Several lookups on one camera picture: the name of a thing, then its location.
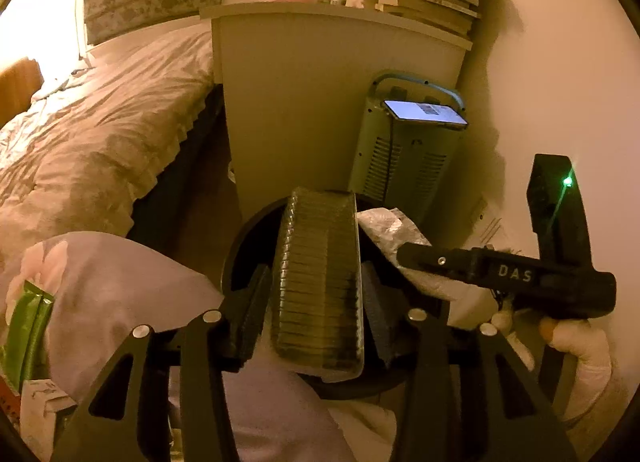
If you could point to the pale blue heater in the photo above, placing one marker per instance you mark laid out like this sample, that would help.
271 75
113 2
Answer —
410 162

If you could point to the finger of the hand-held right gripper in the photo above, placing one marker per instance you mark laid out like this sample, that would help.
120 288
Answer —
440 262

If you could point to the white cloth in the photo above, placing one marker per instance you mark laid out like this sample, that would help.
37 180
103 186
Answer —
360 432

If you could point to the clear ribbed plastic tray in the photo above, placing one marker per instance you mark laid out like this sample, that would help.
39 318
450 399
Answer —
320 267

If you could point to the white nightstand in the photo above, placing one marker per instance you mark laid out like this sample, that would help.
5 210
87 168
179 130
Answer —
300 92

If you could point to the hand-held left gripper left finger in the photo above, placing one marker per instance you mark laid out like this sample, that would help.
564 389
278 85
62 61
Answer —
250 317

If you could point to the white plastic wrapper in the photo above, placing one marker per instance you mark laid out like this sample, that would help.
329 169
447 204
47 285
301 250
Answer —
390 232

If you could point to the small white box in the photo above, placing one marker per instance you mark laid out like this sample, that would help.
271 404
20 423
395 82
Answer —
45 397

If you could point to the person's right hand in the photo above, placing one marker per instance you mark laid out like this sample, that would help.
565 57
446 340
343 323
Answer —
592 352

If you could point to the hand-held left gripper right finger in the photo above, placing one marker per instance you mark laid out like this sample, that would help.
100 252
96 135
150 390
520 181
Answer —
380 322

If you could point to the bed with beige duvet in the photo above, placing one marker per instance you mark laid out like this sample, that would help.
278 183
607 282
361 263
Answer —
100 132

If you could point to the smartphone with lit screen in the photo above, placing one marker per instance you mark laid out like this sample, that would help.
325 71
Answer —
425 112

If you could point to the green packet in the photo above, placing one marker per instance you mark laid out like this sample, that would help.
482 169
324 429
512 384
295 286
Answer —
30 322

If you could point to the dark bed base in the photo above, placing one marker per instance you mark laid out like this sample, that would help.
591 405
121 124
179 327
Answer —
170 192

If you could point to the black round waste bin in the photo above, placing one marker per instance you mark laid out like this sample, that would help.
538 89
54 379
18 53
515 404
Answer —
245 252

